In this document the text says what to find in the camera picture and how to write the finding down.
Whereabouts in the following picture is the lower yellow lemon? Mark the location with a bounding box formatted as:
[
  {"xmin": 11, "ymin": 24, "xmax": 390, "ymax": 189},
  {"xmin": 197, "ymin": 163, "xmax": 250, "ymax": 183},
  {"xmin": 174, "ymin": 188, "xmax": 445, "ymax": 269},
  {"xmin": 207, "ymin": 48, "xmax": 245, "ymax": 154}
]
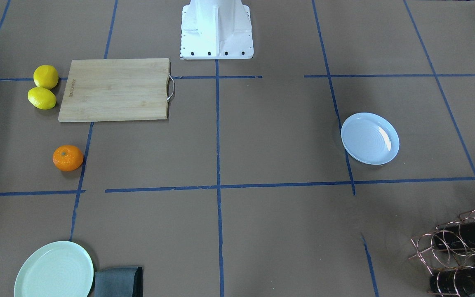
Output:
[{"xmin": 28, "ymin": 87, "xmax": 57, "ymax": 110}]

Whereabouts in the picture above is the copper wire bottle rack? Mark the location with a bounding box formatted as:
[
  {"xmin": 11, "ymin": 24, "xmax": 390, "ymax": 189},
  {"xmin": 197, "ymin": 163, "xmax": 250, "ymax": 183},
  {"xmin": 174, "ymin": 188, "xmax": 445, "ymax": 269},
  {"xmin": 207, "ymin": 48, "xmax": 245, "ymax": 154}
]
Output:
[{"xmin": 411, "ymin": 210, "xmax": 475, "ymax": 297}]

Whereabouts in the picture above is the light blue plate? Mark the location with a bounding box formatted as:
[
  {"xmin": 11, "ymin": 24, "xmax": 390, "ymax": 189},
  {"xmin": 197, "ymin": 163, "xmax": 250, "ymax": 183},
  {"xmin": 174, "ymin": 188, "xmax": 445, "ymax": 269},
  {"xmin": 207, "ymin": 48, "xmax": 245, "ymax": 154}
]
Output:
[{"xmin": 341, "ymin": 112, "xmax": 400, "ymax": 165}]

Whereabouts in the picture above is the orange mandarin fruit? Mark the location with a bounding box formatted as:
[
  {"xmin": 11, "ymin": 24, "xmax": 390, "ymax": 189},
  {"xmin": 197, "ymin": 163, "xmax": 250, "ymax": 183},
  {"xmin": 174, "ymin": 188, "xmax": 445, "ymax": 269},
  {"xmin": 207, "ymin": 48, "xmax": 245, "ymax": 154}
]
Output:
[{"xmin": 52, "ymin": 145, "xmax": 84, "ymax": 172}]

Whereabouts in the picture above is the bamboo cutting board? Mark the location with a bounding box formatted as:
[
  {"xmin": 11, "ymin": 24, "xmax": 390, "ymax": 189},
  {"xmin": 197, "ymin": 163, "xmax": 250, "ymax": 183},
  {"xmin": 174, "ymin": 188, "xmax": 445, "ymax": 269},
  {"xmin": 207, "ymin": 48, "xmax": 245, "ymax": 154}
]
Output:
[{"xmin": 58, "ymin": 58, "xmax": 175, "ymax": 123}]

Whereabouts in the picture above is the dark wine bottle upper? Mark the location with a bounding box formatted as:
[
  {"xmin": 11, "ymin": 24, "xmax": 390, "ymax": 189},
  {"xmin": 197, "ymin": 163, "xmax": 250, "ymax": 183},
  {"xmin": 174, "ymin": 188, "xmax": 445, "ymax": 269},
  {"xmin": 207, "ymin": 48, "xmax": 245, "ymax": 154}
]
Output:
[{"xmin": 434, "ymin": 222, "xmax": 475, "ymax": 250}]

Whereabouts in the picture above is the light green plate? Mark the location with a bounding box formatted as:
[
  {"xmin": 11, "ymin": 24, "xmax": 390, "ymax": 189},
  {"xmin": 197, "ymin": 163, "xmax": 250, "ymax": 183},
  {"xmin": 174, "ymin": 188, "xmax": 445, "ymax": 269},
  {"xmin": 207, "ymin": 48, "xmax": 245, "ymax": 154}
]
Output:
[{"xmin": 14, "ymin": 241, "xmax": 94, "ymax": 297}]

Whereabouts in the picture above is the yellow lemon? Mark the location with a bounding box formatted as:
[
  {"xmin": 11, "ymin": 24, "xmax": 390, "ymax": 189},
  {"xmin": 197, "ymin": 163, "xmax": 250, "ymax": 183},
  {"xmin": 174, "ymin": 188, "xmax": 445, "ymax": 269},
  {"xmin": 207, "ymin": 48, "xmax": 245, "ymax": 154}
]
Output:
[
  {"xmin": 28, "ymin": 87, "xmax": 57, "ymax": 110},
  {"xmin": 33, "ymin": 65, "xmax": 59, "ymax": 90}
]

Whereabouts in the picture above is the dark wine bottle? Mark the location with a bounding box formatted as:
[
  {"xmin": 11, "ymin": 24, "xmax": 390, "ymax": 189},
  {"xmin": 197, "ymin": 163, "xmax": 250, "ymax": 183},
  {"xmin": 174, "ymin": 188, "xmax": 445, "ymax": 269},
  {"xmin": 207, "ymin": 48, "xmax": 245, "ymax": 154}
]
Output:
[
  {"xmin": 434, "ymin": 222, "xmax": 475, "ymax": 250},
  {"xmin": 429, "ymin": 267, "xmax": 475, "ymax": 297}
]

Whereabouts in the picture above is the folded dark grey cloth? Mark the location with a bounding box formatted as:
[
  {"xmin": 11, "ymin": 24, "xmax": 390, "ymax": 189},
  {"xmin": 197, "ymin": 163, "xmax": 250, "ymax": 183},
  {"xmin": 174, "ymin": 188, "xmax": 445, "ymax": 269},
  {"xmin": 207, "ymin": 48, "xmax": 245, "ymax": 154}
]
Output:
[{"xmin": 94, "ymin": 266, "xmax": 143, "ymax": 297}]

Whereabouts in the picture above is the dark wine bottle lower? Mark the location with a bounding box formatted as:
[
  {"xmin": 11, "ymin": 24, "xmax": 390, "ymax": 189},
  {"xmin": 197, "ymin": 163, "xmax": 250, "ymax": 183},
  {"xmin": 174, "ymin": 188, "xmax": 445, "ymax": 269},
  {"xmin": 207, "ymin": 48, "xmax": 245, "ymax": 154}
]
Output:
[{"xmin": 429, "ymin": 267, "xmax": 475, "ymax": 297}]

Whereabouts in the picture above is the upper yellow lemon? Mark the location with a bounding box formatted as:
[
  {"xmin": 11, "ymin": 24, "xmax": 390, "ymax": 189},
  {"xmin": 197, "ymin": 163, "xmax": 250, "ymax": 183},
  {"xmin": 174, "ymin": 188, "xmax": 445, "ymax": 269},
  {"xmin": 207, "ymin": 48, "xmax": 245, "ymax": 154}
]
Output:
[{"xmin": 33, "ymin": 65, "xmax": 59, "ymax": 90}]

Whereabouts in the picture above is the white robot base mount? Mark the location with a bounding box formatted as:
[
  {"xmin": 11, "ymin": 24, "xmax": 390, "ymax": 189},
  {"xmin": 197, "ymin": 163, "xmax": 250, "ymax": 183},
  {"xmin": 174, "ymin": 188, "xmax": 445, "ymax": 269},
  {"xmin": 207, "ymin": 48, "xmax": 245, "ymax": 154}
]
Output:
[{"xmin": 180, "ymin": 0, "xmax": 254, "ymax": 60}]

